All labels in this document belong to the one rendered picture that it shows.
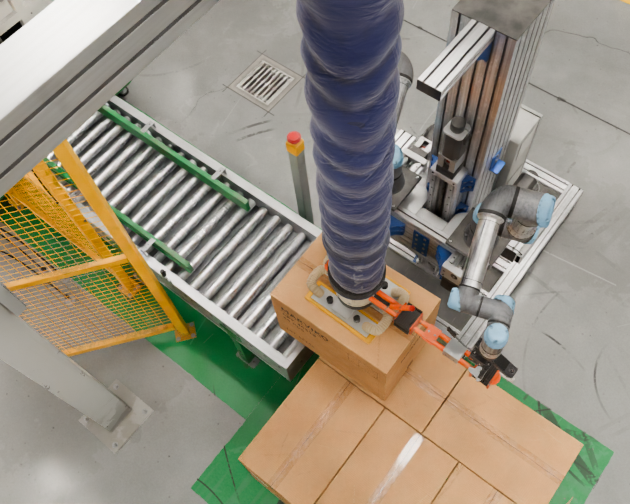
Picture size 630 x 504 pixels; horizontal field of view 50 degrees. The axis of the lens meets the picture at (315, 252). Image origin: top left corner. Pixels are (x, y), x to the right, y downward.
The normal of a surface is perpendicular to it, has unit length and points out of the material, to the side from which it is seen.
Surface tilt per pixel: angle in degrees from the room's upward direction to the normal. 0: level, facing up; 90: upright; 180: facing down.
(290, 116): 0
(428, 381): 0
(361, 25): 99
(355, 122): 77
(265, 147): 0
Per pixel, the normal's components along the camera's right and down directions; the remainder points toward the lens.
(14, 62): -0.07, -0.46
